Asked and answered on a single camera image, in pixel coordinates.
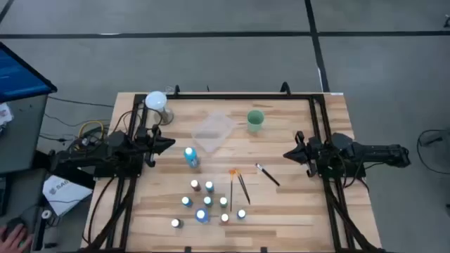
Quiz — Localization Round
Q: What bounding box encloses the black floor cable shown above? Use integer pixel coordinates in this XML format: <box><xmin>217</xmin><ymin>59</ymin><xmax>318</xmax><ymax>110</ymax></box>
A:
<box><xmin>47</xmin><ymin>96</ymin><xmax>115</xmax><ymax>108</ymax></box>
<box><xmin>416</xmin><ymin>129</ymin><xmax>450</xmax><ymax>176</ymax></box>

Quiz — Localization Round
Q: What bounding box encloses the printed paper sheet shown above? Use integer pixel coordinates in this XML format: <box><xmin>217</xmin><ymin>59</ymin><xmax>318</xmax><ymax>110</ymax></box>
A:
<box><xmin>0</xmin><ymin>103</ymin><xmax>14</xmax><ymax>127</ymax></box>

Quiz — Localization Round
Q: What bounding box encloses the blue screen computer monitor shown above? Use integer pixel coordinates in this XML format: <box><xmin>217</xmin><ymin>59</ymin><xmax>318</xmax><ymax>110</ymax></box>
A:
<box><xmin>0</xmin><ymin>41</ymin><xmax>58</xmax><ymax>104</ymax></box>

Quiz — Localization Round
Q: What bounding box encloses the green plastic cup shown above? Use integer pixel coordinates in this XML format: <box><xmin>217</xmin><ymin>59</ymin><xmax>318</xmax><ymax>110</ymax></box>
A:
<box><xmin>246</xmin><ymin>109</ymin><xmax>266</xmax><ymax>134</ymax></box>

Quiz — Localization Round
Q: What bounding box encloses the white paper bag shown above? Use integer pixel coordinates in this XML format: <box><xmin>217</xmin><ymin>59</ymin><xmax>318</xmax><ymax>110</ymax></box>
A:
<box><xmin>41</xmin><ymin>174</ymin><xmax>94</xmax><ymax>217</ymax></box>

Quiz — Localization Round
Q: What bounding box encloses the clear plastic container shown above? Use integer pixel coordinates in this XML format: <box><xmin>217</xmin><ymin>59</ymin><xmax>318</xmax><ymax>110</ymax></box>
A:
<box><xmin>191</xmin><ymin>111</ymin><xmax>237</xmax><ymax>154</ymax></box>

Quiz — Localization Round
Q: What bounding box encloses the white dome lamp metal base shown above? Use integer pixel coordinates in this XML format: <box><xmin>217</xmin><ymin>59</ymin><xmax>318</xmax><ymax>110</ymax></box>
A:
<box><xmin>144</xmin><ymin>90</ymin><xmax>175</xmax><ymax>127</ymax></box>

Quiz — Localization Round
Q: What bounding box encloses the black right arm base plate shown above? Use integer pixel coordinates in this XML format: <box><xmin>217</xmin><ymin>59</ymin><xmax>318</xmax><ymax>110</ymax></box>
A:
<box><xmin>315</xmin><ymin>164</ymin><xmax>366</xmax><ymax>179</ymax></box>

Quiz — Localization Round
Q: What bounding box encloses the thin orange tip paint brush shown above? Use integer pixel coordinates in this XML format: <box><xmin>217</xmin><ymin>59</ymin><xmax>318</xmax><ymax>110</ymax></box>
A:
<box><xmin>235</xmin><ymin>169</ymin><xmax>252</xmax><ymax>206</ymax></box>

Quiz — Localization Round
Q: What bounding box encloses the orange fan paint brush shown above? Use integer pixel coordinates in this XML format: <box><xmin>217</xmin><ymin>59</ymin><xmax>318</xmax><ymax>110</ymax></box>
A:
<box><xmin>229</xmin><ymin>169</ymin><xmax>237</xmax><ymax>213</ymax></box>

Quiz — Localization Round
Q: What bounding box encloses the black brush silver ferrule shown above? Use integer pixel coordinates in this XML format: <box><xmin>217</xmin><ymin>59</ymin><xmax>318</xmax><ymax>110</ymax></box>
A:
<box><xmin>255</xmin><ymin>162</ymin><xmax>281</xmax><ymax>187</ymax></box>

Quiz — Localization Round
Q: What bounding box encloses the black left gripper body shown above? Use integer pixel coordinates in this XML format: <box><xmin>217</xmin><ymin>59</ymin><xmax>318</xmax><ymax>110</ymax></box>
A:
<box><xmin>134</xmin><ymin>125</ymin><xmax>161</xmax><ymax>168</ymax></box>

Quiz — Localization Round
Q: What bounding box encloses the person's hand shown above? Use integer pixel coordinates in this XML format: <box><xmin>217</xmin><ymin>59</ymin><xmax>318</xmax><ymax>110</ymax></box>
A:
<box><xmin>0</xmin><ymin>223</ymin><xmax>33</xmax><ymax>253</ymax></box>

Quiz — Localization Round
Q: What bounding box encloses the black aluminium table frame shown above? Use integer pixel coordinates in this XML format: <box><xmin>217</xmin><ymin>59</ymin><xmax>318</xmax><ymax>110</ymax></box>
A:
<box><xmin>80</xmin><ymin>91</ymin><xmax>384</xmax><ymax>253</ymax></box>

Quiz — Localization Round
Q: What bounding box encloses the grey desk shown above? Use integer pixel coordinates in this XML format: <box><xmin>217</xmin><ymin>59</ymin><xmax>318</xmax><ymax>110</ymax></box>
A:
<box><xmin>0</xmin><ymin>93</ymin><xmax>49</xmax><ymax>175</ymax></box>

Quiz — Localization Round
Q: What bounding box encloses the black computer mouse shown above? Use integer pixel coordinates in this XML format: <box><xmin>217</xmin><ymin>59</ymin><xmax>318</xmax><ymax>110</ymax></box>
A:
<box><xmin>5</xmin><ymin>216</ymin><xmax>25</xmax><ymax>233</ymax></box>

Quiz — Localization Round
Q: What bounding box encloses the yellow cable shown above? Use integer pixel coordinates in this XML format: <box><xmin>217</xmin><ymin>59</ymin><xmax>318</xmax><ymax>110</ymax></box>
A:
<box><xmin>77</xmin><ymin>120</ymin><xmax>105</xmax><ymax>140</ymax></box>

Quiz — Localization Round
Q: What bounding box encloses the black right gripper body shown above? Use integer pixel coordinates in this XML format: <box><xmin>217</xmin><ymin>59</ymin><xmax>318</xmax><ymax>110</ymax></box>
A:
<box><xmin>295</xmin><ymin>131</ymin><xmax>333</xmax><ymax>178</ymax></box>

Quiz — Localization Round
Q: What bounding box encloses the large light blue paint bottle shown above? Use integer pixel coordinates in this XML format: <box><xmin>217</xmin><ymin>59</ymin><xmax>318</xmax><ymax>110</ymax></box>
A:
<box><xmin>183</xmin><ymin>146</ymin><xmax>201</xmax><ymax>169</ymax></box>

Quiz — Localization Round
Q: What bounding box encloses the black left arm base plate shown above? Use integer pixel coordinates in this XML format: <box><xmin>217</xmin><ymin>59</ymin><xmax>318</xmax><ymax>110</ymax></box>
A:
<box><xmin>93</xmin><ymin>164</ymin><xmax>143</xmax><ymax>179</ymax></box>

